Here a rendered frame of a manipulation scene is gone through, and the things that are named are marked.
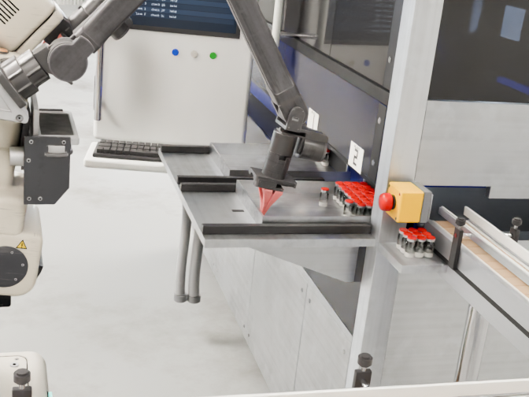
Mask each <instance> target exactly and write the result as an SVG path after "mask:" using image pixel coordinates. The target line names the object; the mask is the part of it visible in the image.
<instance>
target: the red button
mask: <svg viewBox="0 0 529 397"><path fill-rule="evenodd" d="M392 207H393V197H392V195H391V193H382V194H381V195H380V196H379V208H380V209H381V210H382V211H391V209H392Z"/></svg>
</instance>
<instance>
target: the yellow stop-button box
mask: <svg viewBox="0 0 529 397"><path fill-rule="evenodd" d="M388 193H391V195H392V197H393V207H392V209H391V211H386V213H388V214H389V215H390V216H391V217H392V218H393V219H394V220H395V221H396V222H398V223H418V222H420V223H427V218H428V213H429V208H430V203H431V195H432V192H431V191H429V190H428V189H427V188H426V187H425V186H423V185H422V184H420V183H419V182H412V183H411V182H390V183H389V188H388Z"/></svg>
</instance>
